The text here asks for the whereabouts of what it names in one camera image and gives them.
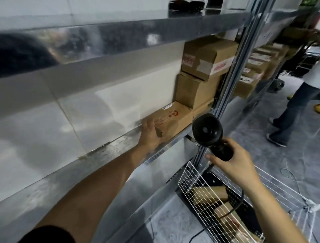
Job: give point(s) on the person's right forearm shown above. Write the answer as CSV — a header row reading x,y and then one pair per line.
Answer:
x,y
275,215

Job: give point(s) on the plain small cardboard box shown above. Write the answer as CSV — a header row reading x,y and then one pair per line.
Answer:
x,y
210,195

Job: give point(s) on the red white label cardboard box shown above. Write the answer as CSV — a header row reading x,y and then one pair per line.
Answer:
x,y
225,215

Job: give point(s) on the white spindle back chair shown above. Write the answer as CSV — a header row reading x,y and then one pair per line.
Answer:
x,y
306,62

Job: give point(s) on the black wheeled office chair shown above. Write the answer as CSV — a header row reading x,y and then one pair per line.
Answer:
x,y
287,62

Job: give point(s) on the pink label cardboard box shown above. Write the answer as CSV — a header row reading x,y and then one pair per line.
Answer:
x,y
247,236

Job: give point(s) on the person's left hand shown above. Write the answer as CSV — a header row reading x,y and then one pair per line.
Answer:
x,y
148,135

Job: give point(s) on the black object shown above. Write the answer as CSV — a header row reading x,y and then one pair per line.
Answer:
x,y
185,6

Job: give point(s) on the person's left forearm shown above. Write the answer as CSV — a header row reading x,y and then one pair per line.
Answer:
x,y
95,190

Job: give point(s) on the metal shelving rack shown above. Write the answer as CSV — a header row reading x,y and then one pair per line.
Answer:
x,y
125,32

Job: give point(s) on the person's right hand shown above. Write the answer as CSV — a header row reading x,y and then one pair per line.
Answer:
x,y
240,167

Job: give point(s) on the red stamp label cardboard box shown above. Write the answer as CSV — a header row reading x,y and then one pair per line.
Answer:
x,y
215,50

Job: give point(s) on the person's black sleeve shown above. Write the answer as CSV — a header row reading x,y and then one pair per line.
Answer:
x,y
45,235

